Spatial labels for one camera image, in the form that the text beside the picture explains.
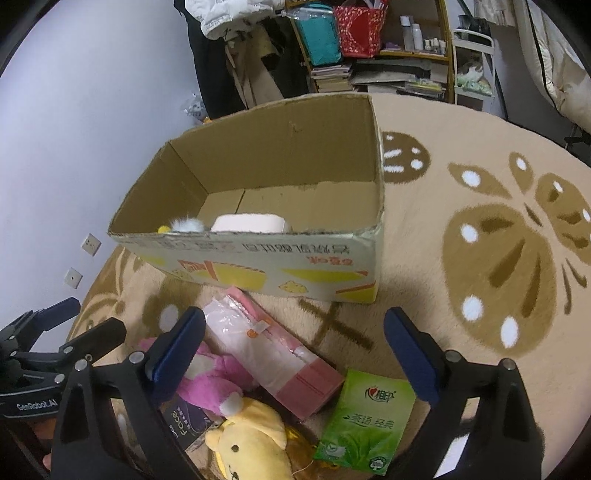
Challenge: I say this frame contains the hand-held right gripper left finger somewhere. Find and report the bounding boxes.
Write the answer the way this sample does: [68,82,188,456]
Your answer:
[50,307,207,480]

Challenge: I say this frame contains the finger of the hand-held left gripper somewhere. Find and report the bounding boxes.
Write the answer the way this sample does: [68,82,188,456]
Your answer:
[62,318,127,367]
[0,296,82,345]

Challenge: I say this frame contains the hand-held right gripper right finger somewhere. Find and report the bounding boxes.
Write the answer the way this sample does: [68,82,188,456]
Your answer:
[383,307,546,480]

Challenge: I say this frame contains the pink plush toy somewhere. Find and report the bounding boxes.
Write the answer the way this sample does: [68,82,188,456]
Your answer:
[139,337,259,416]

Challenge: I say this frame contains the dark packet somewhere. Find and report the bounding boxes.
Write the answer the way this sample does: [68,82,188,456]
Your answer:
[159,399,222,453]

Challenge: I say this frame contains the green tissue pack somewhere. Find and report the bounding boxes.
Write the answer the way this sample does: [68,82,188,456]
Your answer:
[313,368,416,476]

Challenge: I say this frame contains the pink tissue pack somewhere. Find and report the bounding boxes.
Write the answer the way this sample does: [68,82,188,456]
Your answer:
[203,286,346,421]

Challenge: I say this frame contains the yellow plush toy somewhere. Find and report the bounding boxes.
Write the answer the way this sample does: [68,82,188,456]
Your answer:
[204,397,296,480]

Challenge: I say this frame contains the cardboard box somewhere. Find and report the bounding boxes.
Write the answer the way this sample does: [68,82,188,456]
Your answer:
[107,92,386,304]

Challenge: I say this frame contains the pale pink paper roll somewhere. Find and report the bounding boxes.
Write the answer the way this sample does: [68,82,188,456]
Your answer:
[211,213,294,233]

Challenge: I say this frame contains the beige brown patterned rug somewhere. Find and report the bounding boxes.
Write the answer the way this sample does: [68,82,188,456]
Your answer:
[69,92,591,480]

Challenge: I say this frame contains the clear plastic bag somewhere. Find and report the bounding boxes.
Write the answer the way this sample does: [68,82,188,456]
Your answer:
[182,92,206,121]

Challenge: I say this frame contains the light green packet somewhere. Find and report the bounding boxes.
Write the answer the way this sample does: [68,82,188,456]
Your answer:
[455,78,492,97]

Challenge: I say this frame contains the stack of magazines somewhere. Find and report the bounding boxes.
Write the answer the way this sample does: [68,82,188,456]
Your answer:
[351,60,448,97]

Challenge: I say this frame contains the black hanging garment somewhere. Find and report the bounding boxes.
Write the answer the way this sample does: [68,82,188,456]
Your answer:
[187,18,241,121]

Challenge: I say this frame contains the beige tote bag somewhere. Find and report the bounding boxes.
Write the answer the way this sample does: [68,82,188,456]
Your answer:
[226,37,284,109]

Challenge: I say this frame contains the calico cat plush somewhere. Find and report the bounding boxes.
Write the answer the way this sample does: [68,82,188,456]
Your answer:
[457,62,485,86]

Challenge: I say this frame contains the stack of books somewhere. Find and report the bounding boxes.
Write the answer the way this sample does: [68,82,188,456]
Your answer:
[309,62,356,93]

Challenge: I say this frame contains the white trolley cart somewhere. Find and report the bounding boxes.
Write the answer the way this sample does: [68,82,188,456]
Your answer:
[450,28,497,109]

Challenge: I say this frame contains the red patterned bag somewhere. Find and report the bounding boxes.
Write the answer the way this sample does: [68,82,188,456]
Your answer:
[333,0,387,58]

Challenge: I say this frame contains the wooden shelf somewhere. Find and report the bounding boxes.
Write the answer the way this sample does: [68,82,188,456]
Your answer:
[286,0,455,100]

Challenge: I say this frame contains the teal bag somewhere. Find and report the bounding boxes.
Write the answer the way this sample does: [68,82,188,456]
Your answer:
[293,4,342,65]

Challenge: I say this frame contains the white puffer jacket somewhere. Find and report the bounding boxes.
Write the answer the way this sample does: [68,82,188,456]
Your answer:
[185,0,287,40]

